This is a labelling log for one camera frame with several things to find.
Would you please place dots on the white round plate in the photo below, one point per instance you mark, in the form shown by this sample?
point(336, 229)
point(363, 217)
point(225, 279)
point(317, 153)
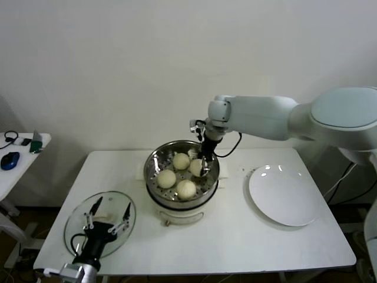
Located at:
point(279, 194)
point(246, 191)

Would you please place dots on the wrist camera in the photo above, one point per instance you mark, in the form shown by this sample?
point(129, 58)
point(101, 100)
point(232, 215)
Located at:
point(62, 269)
point(196, 125)

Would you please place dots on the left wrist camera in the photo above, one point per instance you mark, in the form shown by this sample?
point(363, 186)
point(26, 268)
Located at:
point(62, 269)

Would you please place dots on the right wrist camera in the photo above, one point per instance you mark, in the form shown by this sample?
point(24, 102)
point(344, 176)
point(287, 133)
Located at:
point(196, 125)

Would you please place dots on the stainless steel steamer basket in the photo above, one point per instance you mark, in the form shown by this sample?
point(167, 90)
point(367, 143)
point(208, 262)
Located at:
point(153, 165)

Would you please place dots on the blue computer mouse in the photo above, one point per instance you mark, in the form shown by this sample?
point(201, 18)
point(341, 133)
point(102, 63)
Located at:
point(9, 160)

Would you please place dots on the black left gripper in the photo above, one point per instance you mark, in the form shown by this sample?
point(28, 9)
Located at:
point(97, 240)

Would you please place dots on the white electric cooker base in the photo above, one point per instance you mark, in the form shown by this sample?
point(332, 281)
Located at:
point(179, 215)

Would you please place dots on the small black device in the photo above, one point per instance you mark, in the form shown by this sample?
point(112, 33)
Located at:
point(26, 142)

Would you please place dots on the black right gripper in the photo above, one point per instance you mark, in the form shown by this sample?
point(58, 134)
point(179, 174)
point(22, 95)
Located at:
point(209, 146)

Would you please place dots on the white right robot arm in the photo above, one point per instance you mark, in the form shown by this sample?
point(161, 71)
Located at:
point(259, 118)

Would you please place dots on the white side table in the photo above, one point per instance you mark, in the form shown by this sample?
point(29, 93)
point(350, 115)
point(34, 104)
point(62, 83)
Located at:
point(20, 177)

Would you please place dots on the grey metal piece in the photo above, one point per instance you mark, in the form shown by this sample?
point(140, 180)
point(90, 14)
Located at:
point(36, 136)

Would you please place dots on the white steamed baozi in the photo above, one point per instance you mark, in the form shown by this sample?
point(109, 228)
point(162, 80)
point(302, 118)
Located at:
point(185, 189)
point(181, 161)
point(166, 179)
point(195, 167)

